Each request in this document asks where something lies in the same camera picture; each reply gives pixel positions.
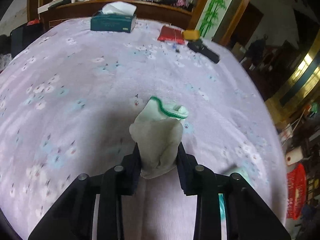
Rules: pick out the purple floral tablecloth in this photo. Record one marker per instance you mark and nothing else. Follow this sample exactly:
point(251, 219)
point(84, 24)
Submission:
point(67, 102)

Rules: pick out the teal tissue box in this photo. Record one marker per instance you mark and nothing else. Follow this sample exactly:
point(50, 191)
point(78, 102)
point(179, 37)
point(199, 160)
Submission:
point(116, 16)

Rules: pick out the black pouch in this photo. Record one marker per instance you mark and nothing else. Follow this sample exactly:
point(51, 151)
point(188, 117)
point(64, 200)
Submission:
point(198, 46)

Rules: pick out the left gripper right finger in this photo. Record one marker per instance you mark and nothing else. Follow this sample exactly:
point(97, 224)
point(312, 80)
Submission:
point(247, 215)

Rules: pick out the red plastic trash basket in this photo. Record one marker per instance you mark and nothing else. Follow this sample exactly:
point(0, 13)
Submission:
point(296, 181)

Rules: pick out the yellow tape roll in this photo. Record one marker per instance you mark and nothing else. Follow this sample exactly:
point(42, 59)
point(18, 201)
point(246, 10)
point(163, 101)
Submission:
point(191, 35)

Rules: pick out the white green-trimmed sock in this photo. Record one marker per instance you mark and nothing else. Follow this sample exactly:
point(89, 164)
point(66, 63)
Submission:
point(158, 131)

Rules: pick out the wooden sideboard counter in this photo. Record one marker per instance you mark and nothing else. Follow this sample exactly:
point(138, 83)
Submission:
point(145, 10)

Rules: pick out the dark bag beside sofa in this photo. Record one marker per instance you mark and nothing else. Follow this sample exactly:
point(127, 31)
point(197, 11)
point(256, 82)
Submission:
point(23, 36)

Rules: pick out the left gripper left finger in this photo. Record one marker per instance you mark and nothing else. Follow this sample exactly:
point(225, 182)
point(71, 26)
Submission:
point(72, 215)

